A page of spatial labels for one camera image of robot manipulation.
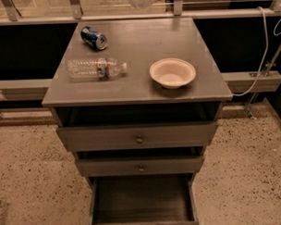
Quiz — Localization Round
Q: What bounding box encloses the grey top drawer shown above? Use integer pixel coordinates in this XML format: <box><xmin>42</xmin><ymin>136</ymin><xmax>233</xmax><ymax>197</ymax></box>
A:
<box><xmin>57</xmin><ymin>122</ymin><xmax>218</xmax><ymax>152</ymax></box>

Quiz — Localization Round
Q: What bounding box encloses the grey middle drawer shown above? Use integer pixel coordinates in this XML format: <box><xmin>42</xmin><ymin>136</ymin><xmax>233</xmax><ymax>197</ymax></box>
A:
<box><xmin>76</xmin><ymin>156</ymin><xmax>204</xmax><ymax>177</ymax></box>

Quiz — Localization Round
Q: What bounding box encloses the grey open bottom drawer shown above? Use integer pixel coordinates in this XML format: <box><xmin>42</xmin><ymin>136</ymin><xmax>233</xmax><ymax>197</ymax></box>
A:
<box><xmin>90</xmin><ymin>174</ymin><xmax>203</xmax><ymax>225</ymax></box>

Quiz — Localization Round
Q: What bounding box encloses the brass top drawer knob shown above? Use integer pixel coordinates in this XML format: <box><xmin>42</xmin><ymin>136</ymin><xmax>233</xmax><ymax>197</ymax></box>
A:
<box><xmin>136</xmin><ymin>136</ymin><xmax>143</xmax><ymax>144</ymax></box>

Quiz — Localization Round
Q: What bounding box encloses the grey wooden drawer cabinet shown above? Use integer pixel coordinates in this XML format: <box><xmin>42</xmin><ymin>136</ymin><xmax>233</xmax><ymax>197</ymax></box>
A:
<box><xmin>39</xmin><ymin>15</ymin><xmax>238</xmax><ymax>225</ymax></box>

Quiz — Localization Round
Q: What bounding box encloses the brass middle drawer knob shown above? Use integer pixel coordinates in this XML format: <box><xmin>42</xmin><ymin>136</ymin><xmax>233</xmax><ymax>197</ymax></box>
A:
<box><xmin>138</xmin><ymin>165</ymin><xmax>145</xmax><ymax>173</ymax></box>

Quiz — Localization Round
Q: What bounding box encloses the clear plastic water bottle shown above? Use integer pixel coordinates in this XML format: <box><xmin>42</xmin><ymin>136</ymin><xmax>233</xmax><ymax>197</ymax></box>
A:
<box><xmin>67</xmin><ymin>57</ymin><xmax>127</xmax><ymax>79</ymax></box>

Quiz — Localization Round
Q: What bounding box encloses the brass drawer knob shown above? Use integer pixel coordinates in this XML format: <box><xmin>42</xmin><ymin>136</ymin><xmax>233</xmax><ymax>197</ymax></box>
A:
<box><xmin>138</xmin><ymin>165</ymin><xmax>145</xmax><ymax>173</ymax></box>
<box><xmin>136</xmin><ymin>136</ymin><xmax>143</xmax><ymax>144</ymax></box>

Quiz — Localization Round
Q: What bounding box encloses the white paper bowl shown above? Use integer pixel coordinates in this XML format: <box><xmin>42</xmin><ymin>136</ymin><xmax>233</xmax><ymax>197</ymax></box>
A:
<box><xmin>149</xmin><ymin>58</ymin><xmax>197</xmax><ymax>89</ymax></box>

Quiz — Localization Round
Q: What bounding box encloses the white cable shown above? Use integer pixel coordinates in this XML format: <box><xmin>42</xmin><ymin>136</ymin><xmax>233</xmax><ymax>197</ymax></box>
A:
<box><xmin>228</xmin><ymin>5</ymin><xmax>281</xmax><ymax>98</ymax></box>

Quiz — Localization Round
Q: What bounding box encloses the metal railing frame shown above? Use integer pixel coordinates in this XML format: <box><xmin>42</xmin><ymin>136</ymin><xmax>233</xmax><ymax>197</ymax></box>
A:
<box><xmin>0</xmin><ymin>0</ymin><xmax>281</xmax><ymax>114</ymax></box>

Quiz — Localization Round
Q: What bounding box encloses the blue soda can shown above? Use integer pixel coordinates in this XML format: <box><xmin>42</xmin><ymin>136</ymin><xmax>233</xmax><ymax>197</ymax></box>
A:
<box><xmin>80</xmin><ymin>26</ymin><xmax>107</xmax><ymax>50</ymax></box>

